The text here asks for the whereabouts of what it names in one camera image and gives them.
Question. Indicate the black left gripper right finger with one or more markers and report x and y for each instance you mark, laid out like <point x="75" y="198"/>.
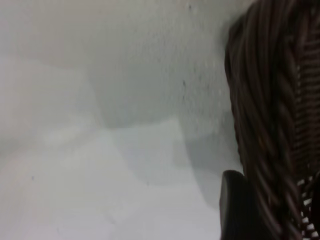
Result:
<point x="316" y="207"/>

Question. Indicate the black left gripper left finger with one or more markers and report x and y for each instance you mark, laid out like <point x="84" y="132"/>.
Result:
<point x="232" y="207"/>

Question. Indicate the black woven wicker basket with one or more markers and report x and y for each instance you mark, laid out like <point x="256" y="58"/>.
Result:
<point x="270" y="100"/>

